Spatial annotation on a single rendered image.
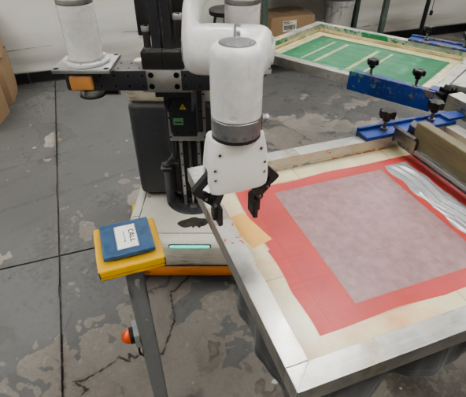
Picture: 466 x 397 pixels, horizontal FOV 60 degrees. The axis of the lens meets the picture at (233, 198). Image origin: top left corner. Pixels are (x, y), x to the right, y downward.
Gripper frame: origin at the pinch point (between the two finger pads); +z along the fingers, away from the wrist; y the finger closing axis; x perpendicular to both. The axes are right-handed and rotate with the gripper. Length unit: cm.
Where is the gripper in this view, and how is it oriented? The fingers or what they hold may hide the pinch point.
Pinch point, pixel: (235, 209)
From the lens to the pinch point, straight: 70.8
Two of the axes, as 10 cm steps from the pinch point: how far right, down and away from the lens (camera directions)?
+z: 0.0, 8.0, 6.1
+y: -9.4, 2.1, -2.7
